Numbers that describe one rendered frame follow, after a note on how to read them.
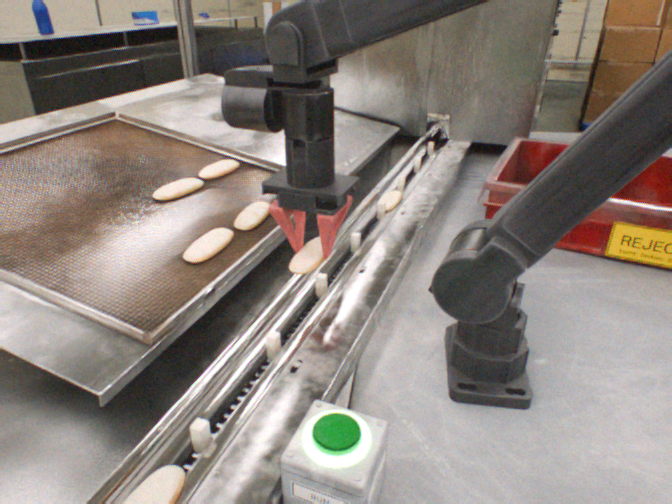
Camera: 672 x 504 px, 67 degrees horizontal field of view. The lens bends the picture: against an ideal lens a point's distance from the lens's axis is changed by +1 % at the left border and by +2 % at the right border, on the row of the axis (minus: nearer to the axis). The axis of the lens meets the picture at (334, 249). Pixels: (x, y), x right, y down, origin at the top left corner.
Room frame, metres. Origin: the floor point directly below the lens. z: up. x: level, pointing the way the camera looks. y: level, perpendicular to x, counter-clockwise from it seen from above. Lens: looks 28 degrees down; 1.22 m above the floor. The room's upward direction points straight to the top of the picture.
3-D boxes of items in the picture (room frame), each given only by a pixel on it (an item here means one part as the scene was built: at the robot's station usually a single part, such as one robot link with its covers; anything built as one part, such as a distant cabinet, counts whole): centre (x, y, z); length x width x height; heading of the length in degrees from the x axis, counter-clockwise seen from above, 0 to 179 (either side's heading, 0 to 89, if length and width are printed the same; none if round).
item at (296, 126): (0.56, 0.03, 1.10); 0.07 x 0.06 x 0.07; 64
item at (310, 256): (0.56, 0.03, 0.92); 0.10 x 0.04 x 0.01; 158
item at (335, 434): (0.29, 0.00, 0.90); 0.04 x 0.04 x 0.02
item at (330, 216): (0.56, 0.02, 0.97); 0.07 x 0.07 x 0.09; 68
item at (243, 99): (0.57, 0.07, 1.13); 0.11 x 0.09 x 0.12; 64
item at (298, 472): (0.29, 0.00, 0.84); 0.08 x 0.08 x 0.11; 68
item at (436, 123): (1.30, -0.27, 0.89); 0.06 x 0.01 x 0.06; 68
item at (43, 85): (3.13, 1.31, 0.51); 1.93 x 1.05 x 1.02; 158
